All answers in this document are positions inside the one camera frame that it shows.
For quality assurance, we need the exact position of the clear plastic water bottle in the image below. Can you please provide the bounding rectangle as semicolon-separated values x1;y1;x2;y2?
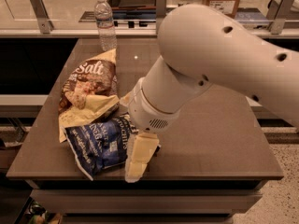
93;0;117;51

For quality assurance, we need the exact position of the metal railing bracket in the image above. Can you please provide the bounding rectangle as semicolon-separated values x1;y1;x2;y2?
156;0;166;31
268;0;294;35
30;0;53;34

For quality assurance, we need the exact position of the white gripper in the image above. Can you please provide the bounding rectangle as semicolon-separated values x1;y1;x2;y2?
120;77;179;183

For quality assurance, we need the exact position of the left metal railing bracket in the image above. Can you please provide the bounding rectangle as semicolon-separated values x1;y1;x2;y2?
30;0;53;34

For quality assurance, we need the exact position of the middle metal railing bracket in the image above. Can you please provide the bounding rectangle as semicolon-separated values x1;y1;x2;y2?
156;0;166;31

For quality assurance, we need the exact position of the brown cream salt chip bag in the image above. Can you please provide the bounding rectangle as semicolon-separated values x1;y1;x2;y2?
58;49;119;143

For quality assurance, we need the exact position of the blue kettle chip bag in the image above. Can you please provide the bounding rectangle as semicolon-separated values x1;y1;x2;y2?
64;113;141;180

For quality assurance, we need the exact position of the right metal railing bracket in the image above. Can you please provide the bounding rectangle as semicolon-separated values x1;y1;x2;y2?
268;0;294;35

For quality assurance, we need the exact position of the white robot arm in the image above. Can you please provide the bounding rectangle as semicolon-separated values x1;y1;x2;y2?
121;4;299;183

